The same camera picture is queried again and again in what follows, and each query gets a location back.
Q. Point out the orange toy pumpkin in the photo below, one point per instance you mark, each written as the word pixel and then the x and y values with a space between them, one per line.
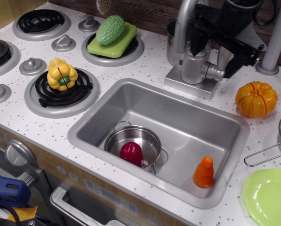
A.
pixel 256 99

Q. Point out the grey vertical pole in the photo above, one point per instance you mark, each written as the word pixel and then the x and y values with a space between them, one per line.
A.
pixel 268 66

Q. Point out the green toy bitter gourd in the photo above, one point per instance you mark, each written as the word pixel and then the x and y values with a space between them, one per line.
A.
pixel 110 30

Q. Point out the grey oven dial knob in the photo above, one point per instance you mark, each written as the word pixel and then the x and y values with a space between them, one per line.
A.
pixel 18 154

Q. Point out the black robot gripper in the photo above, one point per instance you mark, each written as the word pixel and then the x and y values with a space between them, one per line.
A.
pixel 231 27

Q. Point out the yellow toy bell pepper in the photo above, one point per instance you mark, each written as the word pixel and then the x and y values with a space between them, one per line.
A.
pixel 61 76

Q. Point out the hanging slotted spoon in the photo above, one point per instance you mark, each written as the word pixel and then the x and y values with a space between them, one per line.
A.
pixel 104 6

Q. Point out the green plastic cutting board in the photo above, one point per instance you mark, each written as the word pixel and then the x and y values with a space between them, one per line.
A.
pixel 117 48

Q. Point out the orange toy carrot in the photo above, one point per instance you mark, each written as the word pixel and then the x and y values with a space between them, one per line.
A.
pixel 203 176

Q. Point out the grey stove knob middle front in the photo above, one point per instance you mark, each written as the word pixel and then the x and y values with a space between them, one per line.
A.
pixel 32 67

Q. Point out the silver toy faucet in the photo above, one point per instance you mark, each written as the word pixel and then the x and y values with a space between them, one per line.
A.
pixel 195 74

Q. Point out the steel pot behind faucet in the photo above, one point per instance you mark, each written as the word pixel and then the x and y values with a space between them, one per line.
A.
pixel 172 56

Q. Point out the red toy pepper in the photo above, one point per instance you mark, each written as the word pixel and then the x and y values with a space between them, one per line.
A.
pixel 132 153

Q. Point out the yellow tape piece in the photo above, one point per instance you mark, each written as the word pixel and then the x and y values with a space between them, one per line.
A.
pixel 25 213

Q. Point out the small steel pot in sink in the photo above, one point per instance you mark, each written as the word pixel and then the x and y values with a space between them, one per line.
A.
pixel 124 131

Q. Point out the blue clamp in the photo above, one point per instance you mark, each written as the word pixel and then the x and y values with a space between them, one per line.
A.
pixel 14 192

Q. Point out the back left stove burner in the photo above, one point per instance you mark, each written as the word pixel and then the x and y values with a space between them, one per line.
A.
pixel 41 25

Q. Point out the light green plastic plate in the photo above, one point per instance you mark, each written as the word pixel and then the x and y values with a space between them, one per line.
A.
pixel 262 197

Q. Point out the front left stove burner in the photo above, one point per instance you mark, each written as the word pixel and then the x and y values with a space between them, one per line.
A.
pixel 8 64

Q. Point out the front right stove burner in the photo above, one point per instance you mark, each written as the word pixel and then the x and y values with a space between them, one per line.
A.
pixel 46 102

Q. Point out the back right stove burner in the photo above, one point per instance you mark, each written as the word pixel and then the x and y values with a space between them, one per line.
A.
pixel 131 54

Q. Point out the grey oven door handle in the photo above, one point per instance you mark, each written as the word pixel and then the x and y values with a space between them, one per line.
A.
pixel 56 200

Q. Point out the stove burner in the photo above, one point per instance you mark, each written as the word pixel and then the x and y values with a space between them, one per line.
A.
pixel 131 54
pixel 46 102
pixel 41 25
pixel 8 64

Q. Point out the grey stove knob middle back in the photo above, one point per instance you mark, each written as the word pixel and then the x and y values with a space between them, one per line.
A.
pixel 63 44

